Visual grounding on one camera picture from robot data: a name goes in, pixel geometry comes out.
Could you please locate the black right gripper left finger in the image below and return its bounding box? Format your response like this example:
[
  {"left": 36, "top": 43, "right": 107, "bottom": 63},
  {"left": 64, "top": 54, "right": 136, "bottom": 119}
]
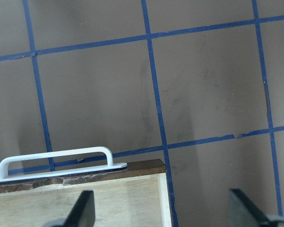
[{"left": 44, "top": 191, "right": 95, "bottom": 227}]

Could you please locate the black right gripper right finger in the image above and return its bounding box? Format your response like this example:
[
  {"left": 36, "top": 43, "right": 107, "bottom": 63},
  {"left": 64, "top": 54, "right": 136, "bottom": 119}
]
[{"left": 228, "top": 189, "right": 284, "bottom": 227}]

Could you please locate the wooden drawer with white handle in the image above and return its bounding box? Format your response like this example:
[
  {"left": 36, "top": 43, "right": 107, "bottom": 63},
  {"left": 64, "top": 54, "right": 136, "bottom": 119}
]
[{"left": 0, "top": 147, "right": 172, "bottom": 227}]

